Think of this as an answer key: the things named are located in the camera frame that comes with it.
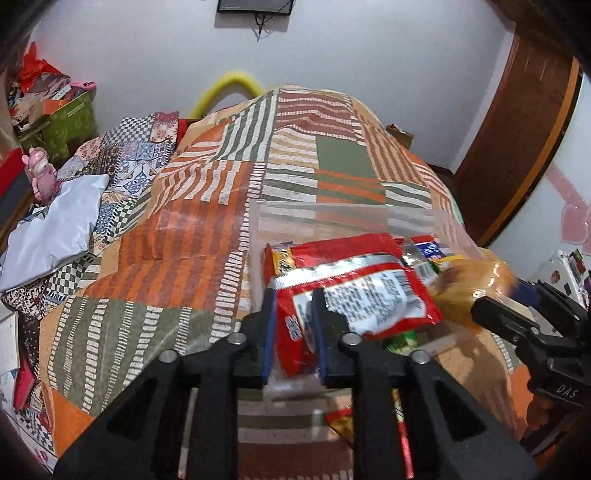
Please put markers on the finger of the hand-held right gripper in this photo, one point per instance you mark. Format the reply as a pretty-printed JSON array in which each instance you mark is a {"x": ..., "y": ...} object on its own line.
[
  {"x": 501, "y": 318},
  {"x": 554, "y": 300}
]

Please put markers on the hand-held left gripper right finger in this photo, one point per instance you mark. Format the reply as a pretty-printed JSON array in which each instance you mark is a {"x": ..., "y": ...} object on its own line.
[{"x": 318, "y": 332}]

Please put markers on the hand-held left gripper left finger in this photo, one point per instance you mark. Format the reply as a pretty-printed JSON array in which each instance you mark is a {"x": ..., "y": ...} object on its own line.
[{"x": 269, "y": 332}]

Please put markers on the round yellow cake packet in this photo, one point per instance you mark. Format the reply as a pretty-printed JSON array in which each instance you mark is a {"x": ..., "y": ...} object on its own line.
[{"x": 471, "y": 286}]

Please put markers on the red packet with white label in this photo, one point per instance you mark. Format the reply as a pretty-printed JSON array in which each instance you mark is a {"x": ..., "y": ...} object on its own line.
[{"x": 369, "y": 286}]

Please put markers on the red packet with yellow label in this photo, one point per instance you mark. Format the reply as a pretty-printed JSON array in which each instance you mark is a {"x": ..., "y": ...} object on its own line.
[{"x": 277, "y": 263}]

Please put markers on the blue snack packet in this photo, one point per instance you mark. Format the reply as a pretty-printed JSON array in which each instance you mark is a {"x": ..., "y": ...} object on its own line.
[{"x": 431, "y": 249}]

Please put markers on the clear plastic container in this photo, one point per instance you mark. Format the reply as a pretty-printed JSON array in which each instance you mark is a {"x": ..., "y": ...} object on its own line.
[{"x": 323, "y": 217}]

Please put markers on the white box with stickers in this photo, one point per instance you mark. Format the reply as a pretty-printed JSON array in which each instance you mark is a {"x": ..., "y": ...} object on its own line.
[{"x": 563, "y": 270}]

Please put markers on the green snack packet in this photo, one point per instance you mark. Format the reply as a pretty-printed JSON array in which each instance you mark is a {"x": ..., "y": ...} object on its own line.
[{"x": 399, "y": 344}]

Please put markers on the orange fried snack packet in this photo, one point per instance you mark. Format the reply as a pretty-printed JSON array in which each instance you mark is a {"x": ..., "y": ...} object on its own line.
[{"x": 340, "y": 424}]

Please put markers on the white cabinet with pink stickers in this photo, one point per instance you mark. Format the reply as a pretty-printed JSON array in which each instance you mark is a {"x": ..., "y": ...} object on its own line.
[{"x": 549, "y": 198}]

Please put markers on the patchwork blanket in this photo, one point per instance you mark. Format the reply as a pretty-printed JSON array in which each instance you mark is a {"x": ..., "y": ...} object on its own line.
[{"x": 184, "y": 230}]

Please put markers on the glossy red snack packet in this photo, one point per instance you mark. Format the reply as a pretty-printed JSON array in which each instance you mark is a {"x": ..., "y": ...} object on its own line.
[{"x": 406, "y": 443}]

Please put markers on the wooden door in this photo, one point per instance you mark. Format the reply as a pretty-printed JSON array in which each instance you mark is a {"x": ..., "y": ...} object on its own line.
[{"x": 517, "y": 115}]

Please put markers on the small brown box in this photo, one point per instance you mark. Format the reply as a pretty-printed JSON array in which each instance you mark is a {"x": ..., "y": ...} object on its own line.
[{"x": 400, "y": 134}]

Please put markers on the checkered quilt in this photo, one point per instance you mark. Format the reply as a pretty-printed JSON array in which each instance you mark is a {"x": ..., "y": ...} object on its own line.
[{"x": 134, "y": 157}]

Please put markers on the light blue plastic bag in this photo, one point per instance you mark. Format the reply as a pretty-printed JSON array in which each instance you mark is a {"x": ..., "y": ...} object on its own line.
[{"x": 55, "y": 230}]

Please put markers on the red book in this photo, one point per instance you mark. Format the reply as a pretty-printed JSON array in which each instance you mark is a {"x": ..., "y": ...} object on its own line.
[{"x": 25, "y": 387}]

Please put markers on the yellow foam tube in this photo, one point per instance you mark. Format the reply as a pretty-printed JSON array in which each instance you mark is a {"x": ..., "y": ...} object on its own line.
[{"x": 231, "y": 83}]

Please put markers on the white paper sheet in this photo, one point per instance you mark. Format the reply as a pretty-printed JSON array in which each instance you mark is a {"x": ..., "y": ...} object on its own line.
[{"x": 9, "y": 344}]

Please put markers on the pink toy figure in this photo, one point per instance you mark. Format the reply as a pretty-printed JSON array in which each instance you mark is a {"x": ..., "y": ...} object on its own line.
[{"x": 42, "y": 175}]

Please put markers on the green storage box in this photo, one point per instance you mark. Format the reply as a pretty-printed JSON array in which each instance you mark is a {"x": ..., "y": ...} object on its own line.
[{"x": 69, "y": 122}]

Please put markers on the small pink case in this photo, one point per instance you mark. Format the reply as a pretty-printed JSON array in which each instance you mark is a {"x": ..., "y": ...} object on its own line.
[{"x": 84, "y": 85}]

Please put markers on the small black monitor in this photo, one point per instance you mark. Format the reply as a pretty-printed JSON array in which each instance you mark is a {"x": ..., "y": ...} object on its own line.
[{"x": 254, "y": 4}]

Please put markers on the pile of papers and clothes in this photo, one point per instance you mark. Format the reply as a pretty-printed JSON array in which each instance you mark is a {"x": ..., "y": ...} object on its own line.
[{"x": 41, "y": 94}]

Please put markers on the red plastic bag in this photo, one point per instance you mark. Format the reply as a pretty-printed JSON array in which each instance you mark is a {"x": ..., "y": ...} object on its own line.
[{"x": 37, "y": 64}]

